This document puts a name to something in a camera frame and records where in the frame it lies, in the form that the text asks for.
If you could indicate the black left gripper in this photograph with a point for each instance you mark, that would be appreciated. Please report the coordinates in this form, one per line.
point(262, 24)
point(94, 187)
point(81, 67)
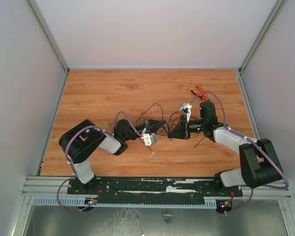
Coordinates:
point(153, 125)

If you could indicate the orange handled pliers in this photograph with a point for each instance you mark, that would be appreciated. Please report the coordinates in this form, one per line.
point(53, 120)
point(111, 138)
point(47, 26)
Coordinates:
point(203, 96)

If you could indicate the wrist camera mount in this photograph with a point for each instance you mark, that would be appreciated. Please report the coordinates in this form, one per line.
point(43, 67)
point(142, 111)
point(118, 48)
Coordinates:
point(185, 108)
point(149, 139)

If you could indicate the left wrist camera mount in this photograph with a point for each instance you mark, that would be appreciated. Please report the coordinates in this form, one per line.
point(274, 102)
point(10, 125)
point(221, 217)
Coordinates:
point(149, 139)

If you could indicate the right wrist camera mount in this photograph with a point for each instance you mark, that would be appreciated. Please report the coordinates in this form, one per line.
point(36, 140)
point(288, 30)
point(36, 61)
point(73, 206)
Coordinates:
point(185, 108)

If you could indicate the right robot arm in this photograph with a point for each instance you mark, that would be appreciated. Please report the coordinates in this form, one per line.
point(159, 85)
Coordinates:
point(259, 164)

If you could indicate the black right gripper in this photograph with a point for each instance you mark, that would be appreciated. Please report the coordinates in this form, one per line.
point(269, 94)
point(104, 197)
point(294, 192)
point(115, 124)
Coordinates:
point(185, 128)

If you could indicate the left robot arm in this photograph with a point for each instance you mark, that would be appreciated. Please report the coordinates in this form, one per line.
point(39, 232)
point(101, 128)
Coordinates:
point(80, 142)

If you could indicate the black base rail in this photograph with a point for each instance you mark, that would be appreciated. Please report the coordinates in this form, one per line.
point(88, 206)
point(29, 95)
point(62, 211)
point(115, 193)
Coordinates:
point(153, 190)

